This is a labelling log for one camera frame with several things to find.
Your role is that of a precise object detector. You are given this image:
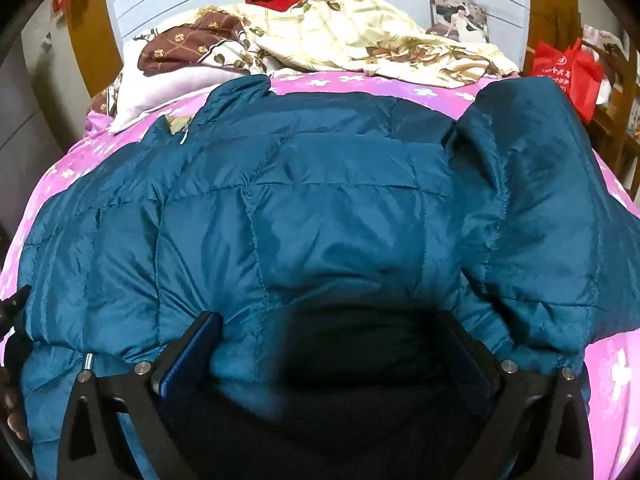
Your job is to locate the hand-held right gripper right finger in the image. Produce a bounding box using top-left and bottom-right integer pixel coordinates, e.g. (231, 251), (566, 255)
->
(435, 310), (596, 480)

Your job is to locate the pink floral bedsheet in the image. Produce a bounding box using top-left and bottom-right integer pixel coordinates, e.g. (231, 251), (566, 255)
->
(0, 71), (640, 480)

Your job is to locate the red plastic bag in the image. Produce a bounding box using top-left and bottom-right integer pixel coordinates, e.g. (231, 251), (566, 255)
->
(530, 37), (606, 123)

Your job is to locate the brown wooden panel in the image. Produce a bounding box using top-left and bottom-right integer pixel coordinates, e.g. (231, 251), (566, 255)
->
(522, 0), (581, 76)
(65, 0), (126, 98)

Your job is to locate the cream floral quilt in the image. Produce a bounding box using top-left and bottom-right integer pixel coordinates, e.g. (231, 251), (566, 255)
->
(200, 0), (521, 88)

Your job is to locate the brown floral pillow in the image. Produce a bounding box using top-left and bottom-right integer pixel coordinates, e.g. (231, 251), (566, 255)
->
(137, 12), (251, 73)

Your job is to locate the wall poster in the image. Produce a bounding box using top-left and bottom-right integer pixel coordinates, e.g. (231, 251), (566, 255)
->
(429, 0), (490, 43)

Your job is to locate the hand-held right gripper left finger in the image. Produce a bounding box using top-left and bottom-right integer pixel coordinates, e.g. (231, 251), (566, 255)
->
(55, 310), (223, 480)

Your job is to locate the teal down jacket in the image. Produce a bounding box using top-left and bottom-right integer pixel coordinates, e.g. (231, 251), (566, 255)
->
(20, 74), (640, 480)

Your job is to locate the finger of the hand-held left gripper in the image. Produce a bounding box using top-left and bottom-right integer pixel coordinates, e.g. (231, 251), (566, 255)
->
(0, 285), (33, 333)

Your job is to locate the wooden shelf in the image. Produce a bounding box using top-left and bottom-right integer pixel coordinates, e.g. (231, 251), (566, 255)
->
(575, 10), (640, 181)

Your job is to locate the white pillow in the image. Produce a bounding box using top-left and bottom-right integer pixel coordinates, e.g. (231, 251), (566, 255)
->
(107, 40), (231, 133)

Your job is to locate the person's left hand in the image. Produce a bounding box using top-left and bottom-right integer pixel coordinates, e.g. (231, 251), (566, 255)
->
(0, 390), (32, 443)

